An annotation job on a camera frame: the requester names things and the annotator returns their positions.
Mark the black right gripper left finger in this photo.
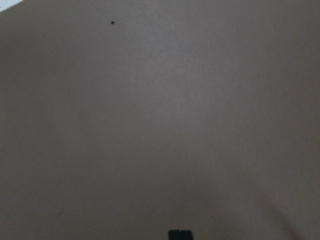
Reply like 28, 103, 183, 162
168, 229, 180, 240

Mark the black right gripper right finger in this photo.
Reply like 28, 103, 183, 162
180, 230, 193, 240

